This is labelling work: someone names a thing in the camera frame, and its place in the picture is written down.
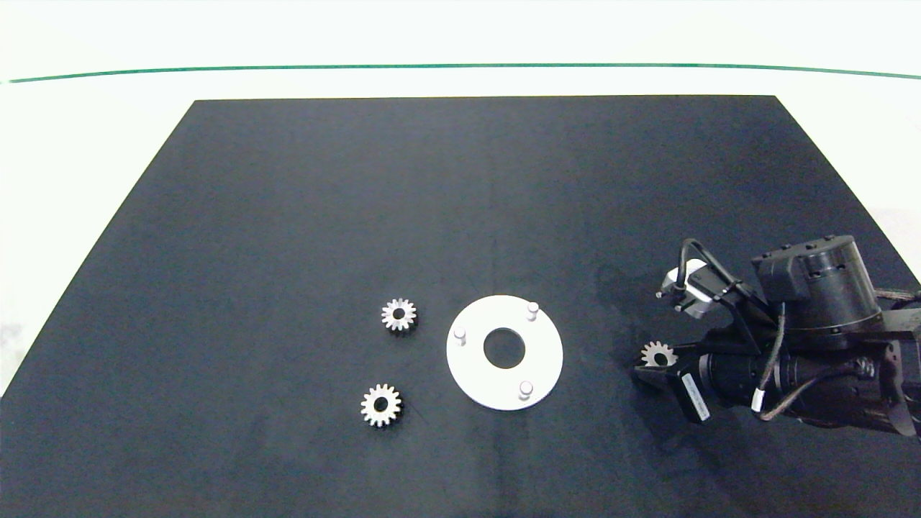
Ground small steel gear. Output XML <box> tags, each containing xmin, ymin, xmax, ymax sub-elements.
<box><xmin>381</xmin><ymin>298</ymin><xmax>417</xmax><ymax>333</ymax></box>
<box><xmin>640</xmin><ymin>341</ymin><xmax>678</xmax><ymax>369</ymax></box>
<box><xmin>360</xmin><ymin>383</ymin><xmax>402</xmax><ymax>428</ymax></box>

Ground round white plate with pins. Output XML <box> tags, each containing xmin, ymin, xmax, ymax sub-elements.
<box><xmin>446</xmin><ymin>294</ymin><xmax>564</xmax><ymax>412</ymax></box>

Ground dark mat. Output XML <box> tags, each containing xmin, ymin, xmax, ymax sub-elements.
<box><xmin>0</xmin><ymin>94</ymin><xmax>921</xmax><ymax>518</ymax></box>

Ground silver boxy wrist camera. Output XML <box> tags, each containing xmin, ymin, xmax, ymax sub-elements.
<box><xmin>656</xmin><ymin>259</ymin><xmax>720</xmax><ymax>319</ymax></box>

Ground braided cable with white tag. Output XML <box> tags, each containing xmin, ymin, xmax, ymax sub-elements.
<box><xmin>751</xmin><ymin>302</ymin><xmax>875</xmax><ymax>422</ymax></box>

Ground black cable loop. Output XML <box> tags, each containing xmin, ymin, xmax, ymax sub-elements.
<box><xmin>679</xmin><ymin>238</ymin><xmax>774</xmax><ymax>339</ymax></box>

